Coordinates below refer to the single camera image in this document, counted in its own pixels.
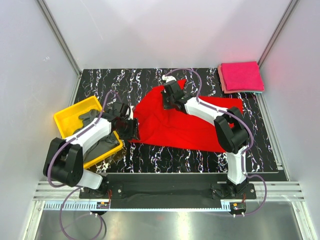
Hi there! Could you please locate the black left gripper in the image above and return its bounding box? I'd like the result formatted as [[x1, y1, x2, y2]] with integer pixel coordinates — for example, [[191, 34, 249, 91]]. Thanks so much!
[[116, 117, 140, 142]]

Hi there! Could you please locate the red t-shirt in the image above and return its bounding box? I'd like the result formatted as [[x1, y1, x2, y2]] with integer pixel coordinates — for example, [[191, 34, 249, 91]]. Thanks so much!
[[133, 79, 243, 153]]

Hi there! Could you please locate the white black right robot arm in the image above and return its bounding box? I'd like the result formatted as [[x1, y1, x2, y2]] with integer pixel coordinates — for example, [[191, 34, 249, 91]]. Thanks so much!
[[161, 75, 250, 199]]

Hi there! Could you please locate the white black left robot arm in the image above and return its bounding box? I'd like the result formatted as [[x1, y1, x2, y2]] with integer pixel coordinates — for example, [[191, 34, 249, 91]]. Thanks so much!
[[43, 102, 140, 198]]

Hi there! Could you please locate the grey t-shirt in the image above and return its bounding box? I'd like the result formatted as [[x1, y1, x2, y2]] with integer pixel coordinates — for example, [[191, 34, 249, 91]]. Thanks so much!
[[73, 109, 120, 163]]

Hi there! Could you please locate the folded salmon pink t-shirt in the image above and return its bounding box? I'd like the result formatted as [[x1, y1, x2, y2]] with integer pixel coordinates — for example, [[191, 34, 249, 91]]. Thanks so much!
[[217, 64, 250, 94]]

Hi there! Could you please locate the yellow plastic bin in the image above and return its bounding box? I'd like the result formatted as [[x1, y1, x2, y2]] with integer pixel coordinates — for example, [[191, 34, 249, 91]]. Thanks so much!
[[53, 96, 124, 169]]

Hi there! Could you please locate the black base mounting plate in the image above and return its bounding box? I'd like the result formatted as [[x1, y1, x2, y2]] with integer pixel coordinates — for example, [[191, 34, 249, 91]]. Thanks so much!
[[79, 173, 257, 211]]

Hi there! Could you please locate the folded teal t-shirt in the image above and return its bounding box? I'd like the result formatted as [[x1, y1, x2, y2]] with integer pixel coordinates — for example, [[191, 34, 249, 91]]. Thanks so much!
[[243, 90, 263, 94]]

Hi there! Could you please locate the left aluminium corner post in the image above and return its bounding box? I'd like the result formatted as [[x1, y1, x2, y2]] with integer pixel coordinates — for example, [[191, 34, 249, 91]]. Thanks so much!
[[35, 0, 82, 77]]

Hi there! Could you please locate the aluminium corner post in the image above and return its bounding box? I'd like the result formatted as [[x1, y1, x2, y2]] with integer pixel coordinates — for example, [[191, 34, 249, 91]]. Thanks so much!
[[257, 0, 300, 68], [35, 0, 82, 77]]

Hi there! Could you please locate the white slotted cable duct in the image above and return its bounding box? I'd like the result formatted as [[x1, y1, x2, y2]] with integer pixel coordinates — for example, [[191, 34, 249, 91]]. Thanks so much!
[[43, 200, 231, 213]]

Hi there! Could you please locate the right aluminium corner post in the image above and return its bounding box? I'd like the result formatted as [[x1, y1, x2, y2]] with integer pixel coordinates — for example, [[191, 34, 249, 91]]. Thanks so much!
[[257, 0, 300, 68]]

